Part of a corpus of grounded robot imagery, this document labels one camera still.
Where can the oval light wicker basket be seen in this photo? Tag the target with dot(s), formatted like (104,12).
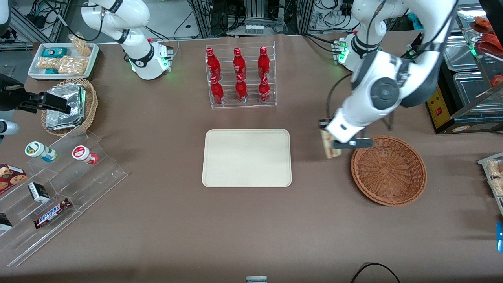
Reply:
(91,106)

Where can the black snack package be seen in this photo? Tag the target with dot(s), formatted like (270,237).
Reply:
(4,224)

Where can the clear tray with snacks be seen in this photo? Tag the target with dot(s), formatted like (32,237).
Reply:
(483,160)

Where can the green lid white cup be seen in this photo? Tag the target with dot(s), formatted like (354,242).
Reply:
(35,149)

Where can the blue plastic object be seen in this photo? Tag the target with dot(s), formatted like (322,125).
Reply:
(500,236)

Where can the clear bag of rice snacks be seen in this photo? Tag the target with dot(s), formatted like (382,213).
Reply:
(496,169)
(498,188)

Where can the red cola bottle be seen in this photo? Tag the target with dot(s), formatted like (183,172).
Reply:
(241,91)
(217,92)
(239,65)
(264,92)
(213,65)
(263,65)

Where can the clear acrylic bottle rack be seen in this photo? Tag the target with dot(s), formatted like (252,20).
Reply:
(251,105)

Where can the silver foil wrapped pack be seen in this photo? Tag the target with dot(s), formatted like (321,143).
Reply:
(74,92)
(63,125)

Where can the brown snickers bar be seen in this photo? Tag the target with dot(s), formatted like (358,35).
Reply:
(52,213)

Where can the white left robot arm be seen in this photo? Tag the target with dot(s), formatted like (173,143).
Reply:
(369,104)

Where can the small grey device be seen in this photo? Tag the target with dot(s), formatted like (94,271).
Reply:
(256,280)

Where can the red lid white cup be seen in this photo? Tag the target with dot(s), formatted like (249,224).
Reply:
(80,152)

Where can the red cookie box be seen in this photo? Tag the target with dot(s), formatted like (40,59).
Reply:
(10,177)

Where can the clear acrylic stepped shelf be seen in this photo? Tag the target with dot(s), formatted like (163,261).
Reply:
(98,177)

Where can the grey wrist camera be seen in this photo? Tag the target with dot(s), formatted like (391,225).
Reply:
(8,127)
(355,143)

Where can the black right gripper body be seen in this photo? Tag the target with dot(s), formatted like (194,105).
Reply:
(11,98)

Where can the large teal snack packet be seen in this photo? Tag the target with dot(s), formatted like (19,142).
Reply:
(54,52)

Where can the red food piece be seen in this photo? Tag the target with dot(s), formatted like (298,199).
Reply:
(491,43)
(482,24)
(498,80)

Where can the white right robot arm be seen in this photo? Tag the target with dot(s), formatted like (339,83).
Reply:
(141,59)

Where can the triangular sandwich with filling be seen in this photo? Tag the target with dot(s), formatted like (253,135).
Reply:
(329,151)

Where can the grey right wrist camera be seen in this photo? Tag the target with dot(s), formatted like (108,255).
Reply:
(8,127)

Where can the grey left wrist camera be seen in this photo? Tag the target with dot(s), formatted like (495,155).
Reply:
(355,143)

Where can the small teal snack packet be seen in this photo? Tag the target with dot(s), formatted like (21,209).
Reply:
(51,71)

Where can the white rectangular snack tray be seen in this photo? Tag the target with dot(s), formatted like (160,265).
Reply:
(92,55)

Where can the clear bag of puffed snacks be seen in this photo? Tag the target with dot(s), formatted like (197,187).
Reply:
(72,65)
(80,46)
(47,63)

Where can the steel food pan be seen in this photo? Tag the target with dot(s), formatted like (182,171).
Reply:
(471,84)
(463,55)

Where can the teal cloth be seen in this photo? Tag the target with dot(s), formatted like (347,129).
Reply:
(415,20)

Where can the small black white carton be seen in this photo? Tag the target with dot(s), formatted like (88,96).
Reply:
(38,192)

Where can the round brown wicker basket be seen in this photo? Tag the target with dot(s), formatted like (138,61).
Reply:
(387,177)

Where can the cream rectangular plastic tray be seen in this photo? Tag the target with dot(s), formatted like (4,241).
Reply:
(228,157)

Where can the small white device row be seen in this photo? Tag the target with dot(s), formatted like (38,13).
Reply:
(254,29)

